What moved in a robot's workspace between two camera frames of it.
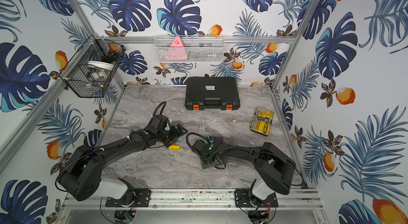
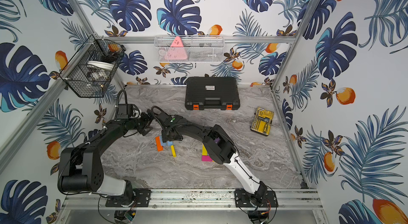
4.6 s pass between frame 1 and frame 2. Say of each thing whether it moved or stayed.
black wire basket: stayed
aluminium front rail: stayed
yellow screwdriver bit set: stayed
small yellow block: moved
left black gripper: moved
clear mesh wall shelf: stayed
